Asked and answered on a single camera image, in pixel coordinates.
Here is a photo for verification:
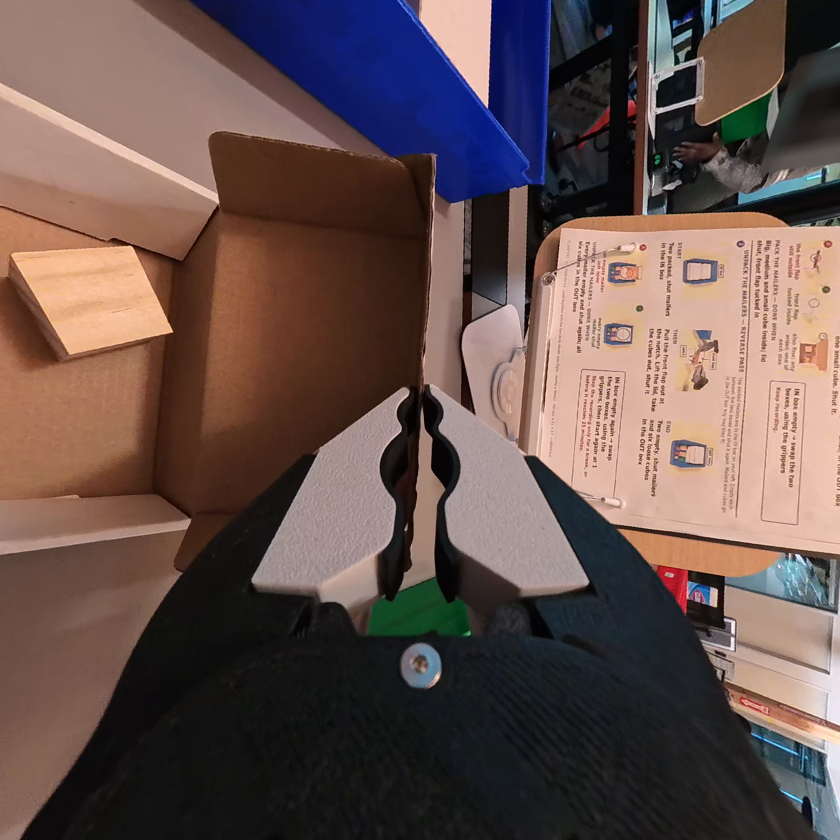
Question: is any white cardboard mailer box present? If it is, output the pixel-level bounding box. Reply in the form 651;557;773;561
0;82;437;572

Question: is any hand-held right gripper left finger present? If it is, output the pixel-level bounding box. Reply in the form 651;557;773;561
251;387;417;634

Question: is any wooden display board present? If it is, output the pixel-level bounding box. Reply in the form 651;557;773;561
533;211;840;578

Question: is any wooden beam red label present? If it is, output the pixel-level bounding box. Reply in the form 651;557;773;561
722;682;840;747

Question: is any brown and black board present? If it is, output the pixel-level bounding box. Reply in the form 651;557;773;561
696;0;788;127

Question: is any green plastic bin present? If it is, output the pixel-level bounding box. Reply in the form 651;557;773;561
366;581;473;637

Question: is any wooden cube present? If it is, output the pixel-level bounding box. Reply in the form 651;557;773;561
8;246;173;362

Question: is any red plastic bin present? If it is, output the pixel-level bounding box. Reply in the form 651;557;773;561
656;564;690;616

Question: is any blue plastic bin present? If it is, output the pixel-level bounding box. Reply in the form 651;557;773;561
190;0;551;203

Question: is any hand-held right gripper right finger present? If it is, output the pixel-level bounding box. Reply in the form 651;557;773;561
423;385;589;634

